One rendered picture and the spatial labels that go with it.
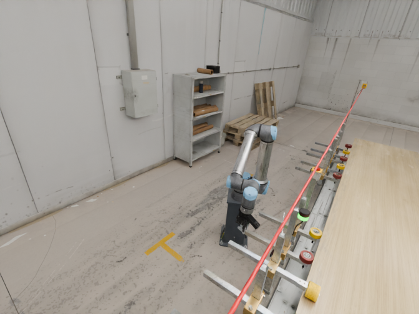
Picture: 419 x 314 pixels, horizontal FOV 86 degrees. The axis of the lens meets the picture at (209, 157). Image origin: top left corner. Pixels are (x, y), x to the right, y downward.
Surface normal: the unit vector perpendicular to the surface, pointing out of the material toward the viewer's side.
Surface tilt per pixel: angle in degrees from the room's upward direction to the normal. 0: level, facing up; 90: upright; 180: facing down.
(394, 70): 90
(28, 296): 0
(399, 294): 0
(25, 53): 90
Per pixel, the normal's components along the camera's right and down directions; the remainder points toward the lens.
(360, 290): 0.06, -0.89
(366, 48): -0.63, 0.32
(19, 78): 0.77, 0.33
